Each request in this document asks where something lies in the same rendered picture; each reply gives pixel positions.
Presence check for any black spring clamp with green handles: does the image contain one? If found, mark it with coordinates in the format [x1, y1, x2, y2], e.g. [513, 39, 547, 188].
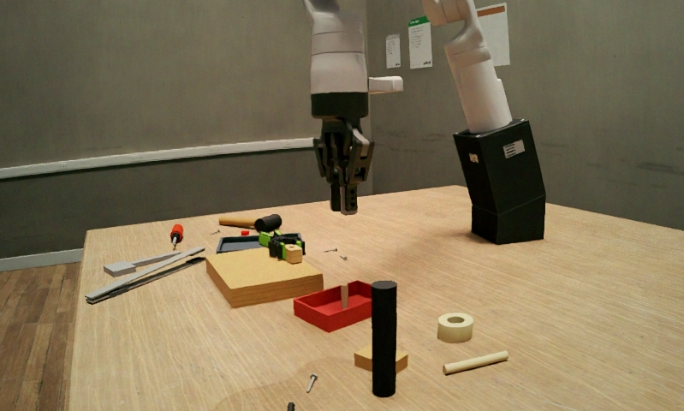
[259, 229, 306, 259]

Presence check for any mallet with black head and wooden handle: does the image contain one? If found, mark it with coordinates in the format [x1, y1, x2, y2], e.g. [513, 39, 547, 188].
[218, 213, 283, 232]

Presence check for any red-handled screwdriver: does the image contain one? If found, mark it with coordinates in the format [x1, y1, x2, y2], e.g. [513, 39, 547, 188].
[170, 224, 183, 245]

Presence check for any red shallow tray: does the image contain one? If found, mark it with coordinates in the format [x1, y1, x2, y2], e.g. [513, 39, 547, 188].
[293, 280, 372, 333]

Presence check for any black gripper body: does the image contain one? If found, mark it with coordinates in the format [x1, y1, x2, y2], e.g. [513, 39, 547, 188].
[311, 92, 369, 160]

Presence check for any beige ring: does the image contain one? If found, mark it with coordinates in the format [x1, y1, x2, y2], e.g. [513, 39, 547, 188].
[437, 313, 473, 343]

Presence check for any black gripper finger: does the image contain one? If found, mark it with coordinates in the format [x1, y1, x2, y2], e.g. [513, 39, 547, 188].
[330, 128, 375, 216]
[312, 133, 341, 211]

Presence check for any beige wooden dowel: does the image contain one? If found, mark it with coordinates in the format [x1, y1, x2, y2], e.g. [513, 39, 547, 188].
[443, 351, 509, 374]

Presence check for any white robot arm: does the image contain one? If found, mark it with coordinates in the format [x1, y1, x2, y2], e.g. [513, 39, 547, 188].
[302, 0, 512, 134]

